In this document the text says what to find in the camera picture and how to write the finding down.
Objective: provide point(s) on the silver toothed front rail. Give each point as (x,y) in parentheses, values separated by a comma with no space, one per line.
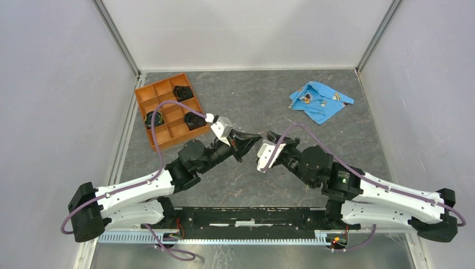
(145,237)

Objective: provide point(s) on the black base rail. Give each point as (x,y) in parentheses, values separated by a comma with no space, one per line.
(250,222)

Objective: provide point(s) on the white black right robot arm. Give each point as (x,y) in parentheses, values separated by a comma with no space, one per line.
(356,197)

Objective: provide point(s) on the black green coiled item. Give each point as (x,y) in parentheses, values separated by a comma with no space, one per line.
(157,120)

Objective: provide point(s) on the orange compartment tray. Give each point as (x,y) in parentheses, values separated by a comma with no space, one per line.
(159,96)

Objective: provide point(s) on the blue patterned cloth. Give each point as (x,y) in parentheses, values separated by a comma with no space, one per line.
(319,101)

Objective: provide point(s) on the black coiled item top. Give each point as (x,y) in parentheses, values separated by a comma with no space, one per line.
(183,93)

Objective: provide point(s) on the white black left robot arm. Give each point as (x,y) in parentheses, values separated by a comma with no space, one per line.
(93,210)

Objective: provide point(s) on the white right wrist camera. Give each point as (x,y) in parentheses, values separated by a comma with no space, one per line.
(267,155)

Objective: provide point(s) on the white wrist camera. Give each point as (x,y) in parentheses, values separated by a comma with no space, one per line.
(221,126)
(267,155)

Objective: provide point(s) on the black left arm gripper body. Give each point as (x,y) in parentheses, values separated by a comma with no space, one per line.
(231,142)

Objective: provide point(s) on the black coiled item right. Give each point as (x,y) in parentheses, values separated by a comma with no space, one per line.
(194,121)

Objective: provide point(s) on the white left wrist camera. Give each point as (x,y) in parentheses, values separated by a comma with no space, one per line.
(221,126)

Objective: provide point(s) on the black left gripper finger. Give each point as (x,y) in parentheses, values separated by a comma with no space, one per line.
(243,137)
(242,147)

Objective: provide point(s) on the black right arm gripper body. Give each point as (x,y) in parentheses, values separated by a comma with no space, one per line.
(291,149)

